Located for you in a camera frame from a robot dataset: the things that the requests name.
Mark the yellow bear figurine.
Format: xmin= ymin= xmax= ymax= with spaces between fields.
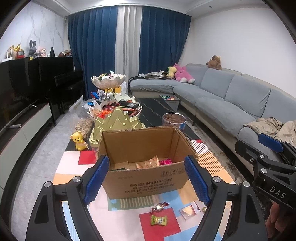
xmin=70 ymin=131 xmax=88 ymax=151

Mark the lower snack tray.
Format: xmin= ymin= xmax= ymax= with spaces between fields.
xmin=83 ymin=89 xmax=142 ymax=120

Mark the pink plush toy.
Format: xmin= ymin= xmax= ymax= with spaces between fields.
xmin=174 ymin=63 xmax=195 ymax=84

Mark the round nut tin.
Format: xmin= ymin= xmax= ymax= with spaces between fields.
xmin=162 ymin=113 xmax=187 ymax=132

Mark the grey storage bin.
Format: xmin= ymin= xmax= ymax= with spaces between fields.
xmin=159 ymin=94 xmax=181 ymax=111

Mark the brown cardboard box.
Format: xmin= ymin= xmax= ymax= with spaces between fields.
xmin=98 ymin=126 xmax=198 ymax=199

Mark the black piano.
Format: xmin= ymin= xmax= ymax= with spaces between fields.
xmin=29 ymin=57 xmax=86 ymax=118

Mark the grey TV cabinet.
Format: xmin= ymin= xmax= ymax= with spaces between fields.
xmin=1 ymin=103 xmax=52 ymax=194

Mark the white sheer curtain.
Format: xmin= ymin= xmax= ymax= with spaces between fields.
xmin=115 ymin=6 xmax=142 ymax=82

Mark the brown plush bear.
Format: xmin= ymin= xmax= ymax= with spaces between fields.
xmin=206 ymin=55 xmax=222 ymax=70

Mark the beige jacket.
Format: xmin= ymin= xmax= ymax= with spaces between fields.
xmin=244 ymin=117 xmax=296 ymax=147

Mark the person's right hand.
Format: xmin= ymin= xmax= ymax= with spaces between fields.
xmin=265 ymin=202 xmax=293 ymax=238

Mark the grey sectional sofa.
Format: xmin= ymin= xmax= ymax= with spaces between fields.
xmin=129 ymin=64 xmax=295 ymax=161

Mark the yellow plush toy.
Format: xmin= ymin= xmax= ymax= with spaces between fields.
xmin=166 ymin=66 xmax=177 ymax=79

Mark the red foil candy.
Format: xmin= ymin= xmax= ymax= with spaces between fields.
xmin=151 ymin=202 xmax=170 ymax=213

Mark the white lotus fruit bowl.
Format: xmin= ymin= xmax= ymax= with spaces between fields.
xmin=91 ymin=74 xmax=125 ymax=89

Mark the dark green snack packet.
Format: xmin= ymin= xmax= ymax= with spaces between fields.
xmin=110 ymin=167 xmax=127 ymax=171

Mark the colourful patchwork tablecloth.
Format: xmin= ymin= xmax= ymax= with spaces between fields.
xmin=53 ymin=140 xmax=242 ymax=240

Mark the green yellow candy packet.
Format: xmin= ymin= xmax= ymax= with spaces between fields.
xmin=151 ymin=215 xmax=168 ymax=226

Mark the magenta snack packet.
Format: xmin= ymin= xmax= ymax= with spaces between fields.
xmin=159 ymin=159 xmax=173 ymax=166

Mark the gold mountain-shaped tin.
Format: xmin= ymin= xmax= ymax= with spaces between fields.
xmin=89 ymin=107 xmax=145 ymax=150

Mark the grey rabbit plush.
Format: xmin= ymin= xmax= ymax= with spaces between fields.
xmin=29 ymin=40 xmax=37 ymax=57

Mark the orange patterned snack bag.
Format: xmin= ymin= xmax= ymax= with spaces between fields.
xmin=136 ymin=155 xmax=160 ymax=170

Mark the bag of walnuts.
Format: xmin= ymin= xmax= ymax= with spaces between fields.
xmin=75 ymin=118 xmax=94 ymax=139

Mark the clear white red packet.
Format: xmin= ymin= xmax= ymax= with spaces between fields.
xmin=179 ymin=200 xmax=205 ymax=220

